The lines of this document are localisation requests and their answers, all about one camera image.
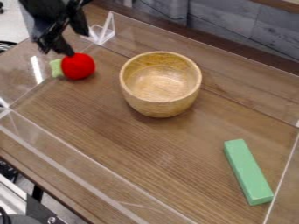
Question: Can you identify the green rectangular block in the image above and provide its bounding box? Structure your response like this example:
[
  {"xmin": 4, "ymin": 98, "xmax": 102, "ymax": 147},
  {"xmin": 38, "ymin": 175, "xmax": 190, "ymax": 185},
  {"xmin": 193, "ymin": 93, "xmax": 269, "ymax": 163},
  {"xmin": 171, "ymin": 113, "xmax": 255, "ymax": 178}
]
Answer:
[{"xmin": 225, "ymin": 139, "xmax": 274, "ymax": 206}]

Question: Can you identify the wooden bowl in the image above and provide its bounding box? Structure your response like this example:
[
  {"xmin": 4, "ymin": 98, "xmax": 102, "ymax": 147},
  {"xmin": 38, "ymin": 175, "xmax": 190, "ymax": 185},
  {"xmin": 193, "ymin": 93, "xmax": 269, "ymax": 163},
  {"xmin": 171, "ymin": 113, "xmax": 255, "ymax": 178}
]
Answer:
[{"xmin": 119, "ymin": 51, "xmax": 202, "ymax": 118}]

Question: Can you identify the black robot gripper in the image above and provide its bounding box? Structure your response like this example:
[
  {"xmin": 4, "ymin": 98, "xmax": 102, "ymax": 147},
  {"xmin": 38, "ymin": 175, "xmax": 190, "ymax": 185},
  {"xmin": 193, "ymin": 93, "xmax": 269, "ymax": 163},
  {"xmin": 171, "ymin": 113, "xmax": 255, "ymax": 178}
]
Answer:
[{"xmin": 19, "ymin": 0, "xmax": 90, "ymax": 57}]

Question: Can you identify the black equipment lower left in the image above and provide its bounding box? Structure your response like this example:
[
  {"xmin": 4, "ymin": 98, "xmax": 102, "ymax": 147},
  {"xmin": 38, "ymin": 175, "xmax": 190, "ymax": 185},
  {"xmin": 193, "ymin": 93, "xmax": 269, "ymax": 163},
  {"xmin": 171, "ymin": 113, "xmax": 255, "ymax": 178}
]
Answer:
[{"xmin": 0, "ymin": 159, "xmax": 67, "ymax": 224}]

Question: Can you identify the red plush fruit green leaf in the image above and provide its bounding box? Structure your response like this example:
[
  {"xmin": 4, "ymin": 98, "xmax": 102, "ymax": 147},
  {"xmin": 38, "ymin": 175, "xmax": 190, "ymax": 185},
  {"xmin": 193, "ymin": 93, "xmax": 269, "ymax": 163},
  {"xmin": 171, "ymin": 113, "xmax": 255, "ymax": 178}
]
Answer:
[{"xmin": 50, "ymin": 52, "xmax": 97, "ymax": 80}]

